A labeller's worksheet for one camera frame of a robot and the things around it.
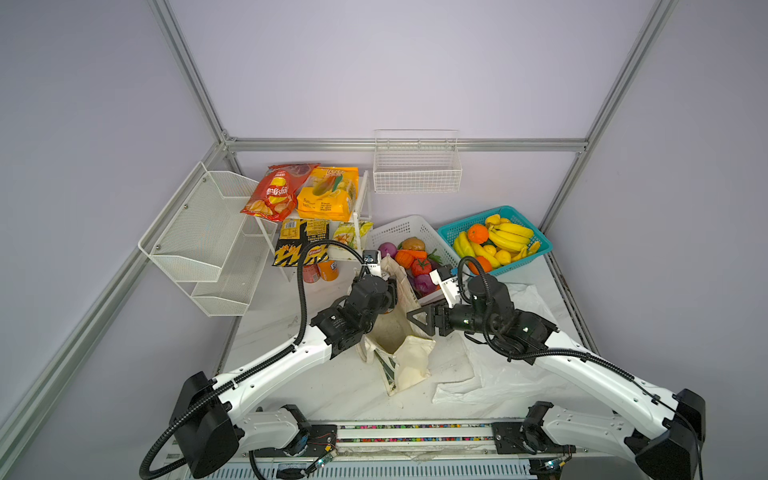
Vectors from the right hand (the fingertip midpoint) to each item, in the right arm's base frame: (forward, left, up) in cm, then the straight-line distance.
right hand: (413, 312), depth 68 cm
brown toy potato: (+42, -2, -21) cm, 47 cm away
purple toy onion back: (+38, +8, -19) cm, 44 cm away
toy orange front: (+28, -25, -16) cm, 41 cm away
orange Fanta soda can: (+27, +28, -18) cm, 43 cm away
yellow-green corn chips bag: (+32, +21, -5) cm, 38 cm away
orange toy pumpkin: (+33, +1, -19) cm, 38 cm away
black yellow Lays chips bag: (+32, +37, -7) cm, 50 cm away
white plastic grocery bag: (-4, -17, -26) cm, 31 cm away
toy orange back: (+39, -24, -13) cm, 47 cm away
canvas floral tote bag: (-8, +3, -3) cm, 9 cm away
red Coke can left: (+26, +34, -19) cm, 47 cm away
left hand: (+11, +7, -1) cm, 14 cm away
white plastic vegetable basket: (+46, +5, -17) cm, 49 cm away
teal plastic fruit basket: (+45, -15, -19) cm, 50 cm away
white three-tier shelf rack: (+28, +13, +6) cm, 31 cm away
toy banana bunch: (+40, -35, -15) cm, 55 cm away
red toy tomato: (+29, -4, -19) cm, 35 cm away
